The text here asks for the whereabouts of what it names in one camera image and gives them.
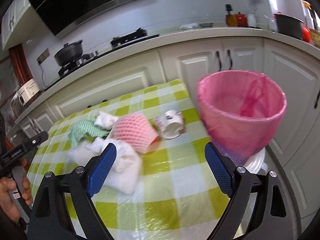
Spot black cabinet handle left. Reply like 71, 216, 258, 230
215, 50, 222, 72

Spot amber oil bottle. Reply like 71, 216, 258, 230
226, 4, 238, 27

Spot white foam block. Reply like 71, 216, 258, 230
67, 137, 142, 194

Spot white paper towel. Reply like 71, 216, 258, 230
94, 111, 119, 131

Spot red lidded pot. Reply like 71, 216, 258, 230
234, 12, 248, 27

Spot black cabinet handle right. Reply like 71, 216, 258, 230
227, 49, 233, 70

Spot black cooking pot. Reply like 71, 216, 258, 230
54, 40, 83, 67

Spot crushed white paper cup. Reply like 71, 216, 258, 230
152, 109, 184, 140

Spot metal dish on counter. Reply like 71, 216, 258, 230
199, 23, 213, 28

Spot black cabinet handle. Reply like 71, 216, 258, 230
215, 50, 222, 72
227, 49, 233, 70

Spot red plastic bag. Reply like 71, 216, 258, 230
302, 26, 311, 43

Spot dark grey large pot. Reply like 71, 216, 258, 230
274, 13, 304, 40

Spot white cabinet door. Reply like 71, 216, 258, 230
46, 50, 166, 120

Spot pink foam fruit net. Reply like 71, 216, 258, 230
111, 112, 158, 154

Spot pink bag lined trash bin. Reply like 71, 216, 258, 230
197, 70, 287, 165

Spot green checkered tablecloth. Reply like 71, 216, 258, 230
27, 79, 229, 239

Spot white rice cooker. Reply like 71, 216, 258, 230
17, 79, 40, 106

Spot green knitted cloth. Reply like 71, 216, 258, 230
68, 118, 110, 148

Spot black gas stove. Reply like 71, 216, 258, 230
58, 28, 159, 78

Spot white ceramic jar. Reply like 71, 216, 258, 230
247, 14, 257, 28

